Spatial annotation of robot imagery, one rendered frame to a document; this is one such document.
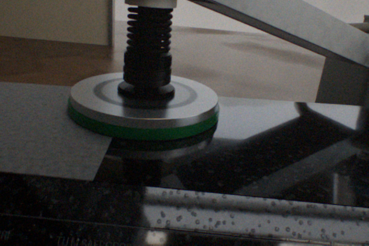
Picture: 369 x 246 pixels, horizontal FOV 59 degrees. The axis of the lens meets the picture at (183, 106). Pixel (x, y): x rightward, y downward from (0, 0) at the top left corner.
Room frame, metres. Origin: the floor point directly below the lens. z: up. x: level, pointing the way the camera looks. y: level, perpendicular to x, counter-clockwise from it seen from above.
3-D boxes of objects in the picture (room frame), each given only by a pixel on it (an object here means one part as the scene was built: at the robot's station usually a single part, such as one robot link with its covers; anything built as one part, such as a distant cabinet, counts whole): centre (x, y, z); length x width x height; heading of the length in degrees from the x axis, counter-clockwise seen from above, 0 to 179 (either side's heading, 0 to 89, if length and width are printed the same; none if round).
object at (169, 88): (0.46, 0.06, 0.82); 0.22 x 0.22 x 0.04
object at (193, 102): (0.46, 0.06, 0.82); 0.21 x 0.21 x 0.01
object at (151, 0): (0.46, 0.06, 0.97); 0.07 x 0.07 x 0.04
